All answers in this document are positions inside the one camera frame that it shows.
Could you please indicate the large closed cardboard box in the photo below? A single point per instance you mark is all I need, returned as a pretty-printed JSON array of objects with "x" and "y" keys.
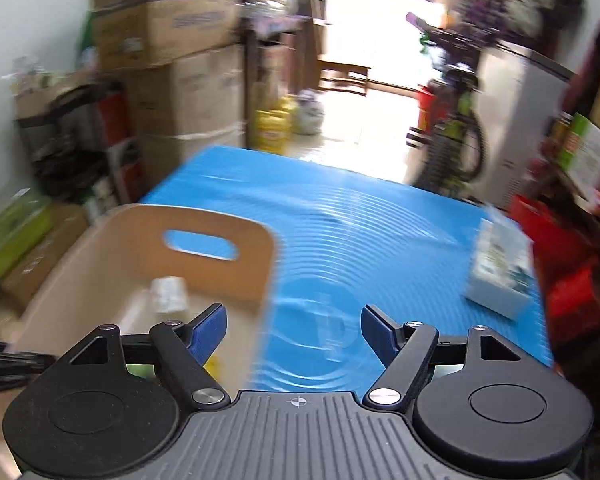
[{"x": 190, "y": 110}]

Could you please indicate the green white carton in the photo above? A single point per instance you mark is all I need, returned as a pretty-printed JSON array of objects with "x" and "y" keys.
[{"x": 590, "y": 157}]

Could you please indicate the black metal cart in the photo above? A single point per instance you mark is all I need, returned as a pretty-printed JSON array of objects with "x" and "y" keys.
[{"x": 72, "y": 135}]

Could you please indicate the red shopping bag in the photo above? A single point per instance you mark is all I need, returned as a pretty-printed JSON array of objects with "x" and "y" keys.
[{"x": 550, "y": 250}]

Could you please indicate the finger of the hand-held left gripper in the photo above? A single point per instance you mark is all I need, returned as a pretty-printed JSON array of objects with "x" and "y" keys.
[{"x": 15, "y": 361}]

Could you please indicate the beige plastic basket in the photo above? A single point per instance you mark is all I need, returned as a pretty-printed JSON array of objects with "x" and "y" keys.
[{"x": 130, "y": 260}]

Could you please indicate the blue silicone mat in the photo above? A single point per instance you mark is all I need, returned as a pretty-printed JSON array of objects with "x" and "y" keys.
[{"x": 360, "y": 240}]

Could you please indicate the green black bicycle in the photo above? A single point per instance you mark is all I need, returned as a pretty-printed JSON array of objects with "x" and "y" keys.
[{"x": 447, "y": 110}]

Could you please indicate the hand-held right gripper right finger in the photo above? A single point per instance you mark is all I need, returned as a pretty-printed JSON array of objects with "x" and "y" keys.
[{"x": 378, "y": 332}]

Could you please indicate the white tissue pack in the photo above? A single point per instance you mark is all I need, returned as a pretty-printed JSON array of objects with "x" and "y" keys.
[{"x": 502, "y": 272}]

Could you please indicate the wooden chair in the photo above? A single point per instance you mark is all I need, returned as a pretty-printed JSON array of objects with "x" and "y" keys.
[{"x": 345, "y": 76}]

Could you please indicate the white plastic bottle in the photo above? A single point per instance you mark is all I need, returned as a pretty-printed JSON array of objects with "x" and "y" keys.
[{"x": 170, "y": 296}]

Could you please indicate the green clear container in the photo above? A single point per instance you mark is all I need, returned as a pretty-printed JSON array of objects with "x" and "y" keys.
[{"x": 15, "y": 232}]

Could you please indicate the white plastic bag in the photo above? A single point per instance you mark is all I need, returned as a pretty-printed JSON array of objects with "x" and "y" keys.
[{"x": 307, "y": 112}]

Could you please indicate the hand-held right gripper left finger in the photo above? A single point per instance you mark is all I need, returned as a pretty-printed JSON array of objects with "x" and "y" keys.
[{"x": 210, "y": 331}]

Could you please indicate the yellow plastic jug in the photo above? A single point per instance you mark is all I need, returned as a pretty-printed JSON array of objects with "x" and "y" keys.
[{"x": 272, "y": 131}]

